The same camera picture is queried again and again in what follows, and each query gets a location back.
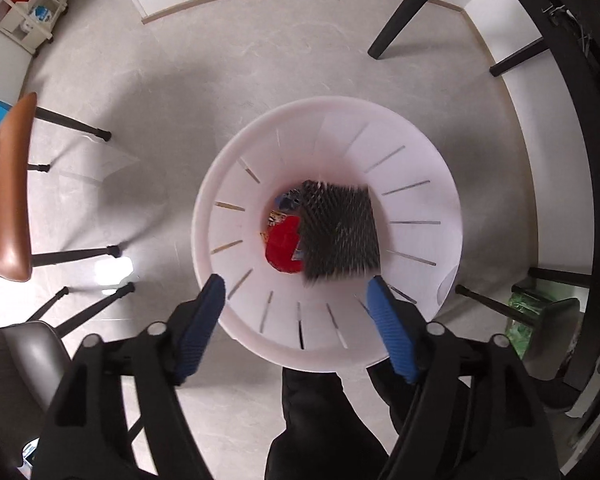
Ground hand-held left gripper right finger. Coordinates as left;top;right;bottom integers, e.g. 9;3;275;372
369;275;563;480

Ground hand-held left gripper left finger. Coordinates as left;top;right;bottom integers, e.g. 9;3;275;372
30;274;227;480

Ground black foam mesh pad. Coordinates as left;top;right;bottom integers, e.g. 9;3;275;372
299;180;382;289

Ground red plastic wrapper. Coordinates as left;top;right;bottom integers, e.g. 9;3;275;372
265;216;305;276

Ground red and yellow wrapper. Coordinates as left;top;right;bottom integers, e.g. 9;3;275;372
258;211;287;241

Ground blue wrapper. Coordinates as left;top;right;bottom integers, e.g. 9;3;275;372
276;189;306;211

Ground white plastic waste bin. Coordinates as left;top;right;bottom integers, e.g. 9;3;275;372
191;95;464;373

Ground person's black trousers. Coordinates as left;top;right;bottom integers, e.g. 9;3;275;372
264;360;481;480

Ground green printed bag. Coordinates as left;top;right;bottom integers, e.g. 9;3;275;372
505;285;548;358

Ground black leather chair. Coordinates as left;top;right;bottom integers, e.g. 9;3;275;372
0;282;136;461

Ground brown leather chair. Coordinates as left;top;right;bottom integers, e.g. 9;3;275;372
0;91;123;282

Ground black table leg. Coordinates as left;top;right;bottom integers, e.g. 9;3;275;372
367;0;473;60
490;37;551;77

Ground cream storage cart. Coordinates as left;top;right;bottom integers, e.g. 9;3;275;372
0;0;83;55

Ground black table frame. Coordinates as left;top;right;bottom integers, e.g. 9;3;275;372
517;0;600;461

